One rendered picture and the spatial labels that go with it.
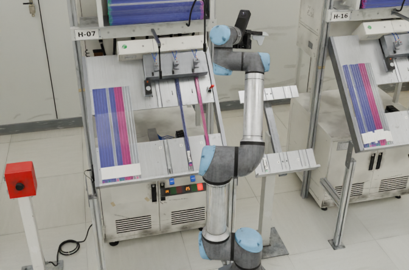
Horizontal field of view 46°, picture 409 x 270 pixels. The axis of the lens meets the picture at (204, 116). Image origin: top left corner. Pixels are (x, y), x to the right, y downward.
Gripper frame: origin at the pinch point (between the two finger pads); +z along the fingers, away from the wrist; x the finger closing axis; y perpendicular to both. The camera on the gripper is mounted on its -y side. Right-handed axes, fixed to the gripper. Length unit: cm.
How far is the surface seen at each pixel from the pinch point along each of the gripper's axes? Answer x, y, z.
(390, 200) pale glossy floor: 54, 110, 156
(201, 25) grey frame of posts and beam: -45, -2, 35
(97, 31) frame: -86, 6, -2
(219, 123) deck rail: -26, 49, 30
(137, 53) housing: -69, 16, 12
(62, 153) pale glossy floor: -194, 108, 90
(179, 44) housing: -53, 9, 28
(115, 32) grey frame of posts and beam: -79, 5, 5
